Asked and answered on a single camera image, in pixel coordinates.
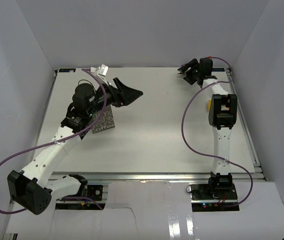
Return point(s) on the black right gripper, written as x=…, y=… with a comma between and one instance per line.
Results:
x=195, y=64

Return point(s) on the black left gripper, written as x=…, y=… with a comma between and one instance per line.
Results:
x=126, y=95

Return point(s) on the grey white paper coffee bag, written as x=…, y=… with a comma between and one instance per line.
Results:
x=102, y=120

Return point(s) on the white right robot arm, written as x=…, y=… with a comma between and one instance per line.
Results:
x=222, y=116

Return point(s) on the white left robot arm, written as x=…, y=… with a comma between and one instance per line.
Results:
x=29, y=187

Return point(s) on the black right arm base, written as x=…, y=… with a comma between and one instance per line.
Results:
x=203, y=200

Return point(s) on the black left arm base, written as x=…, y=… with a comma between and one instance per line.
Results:
x=94, y=192

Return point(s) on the blue corner label right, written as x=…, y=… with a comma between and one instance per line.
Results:
x=218, y=69

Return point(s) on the yellow purple snack packet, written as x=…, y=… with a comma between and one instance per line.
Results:
x=223, y=106

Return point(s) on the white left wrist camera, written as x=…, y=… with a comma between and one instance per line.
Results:
x=100, y=72

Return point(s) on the aluminium front rail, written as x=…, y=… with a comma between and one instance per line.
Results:
x=180, y=177

